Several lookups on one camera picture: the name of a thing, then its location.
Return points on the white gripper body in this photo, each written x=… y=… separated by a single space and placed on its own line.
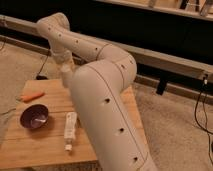
x=63 y=56

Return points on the white ceramic cup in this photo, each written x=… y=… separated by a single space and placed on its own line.
x=67 y=72

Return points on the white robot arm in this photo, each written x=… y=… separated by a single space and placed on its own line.
x=96 y=72

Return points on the orange carrot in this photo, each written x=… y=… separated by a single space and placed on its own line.
x=30 y=97

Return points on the white tube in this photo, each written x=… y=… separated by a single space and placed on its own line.
x=70 y=129

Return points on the purple bowl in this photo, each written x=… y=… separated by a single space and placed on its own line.
x=34 y=116

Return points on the wooden table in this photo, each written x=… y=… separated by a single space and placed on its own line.
x=45 y=146

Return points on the long metal rail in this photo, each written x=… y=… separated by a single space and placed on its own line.
x=147 y=57

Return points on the black rail bracket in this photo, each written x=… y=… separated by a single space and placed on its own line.
x=161 y=86

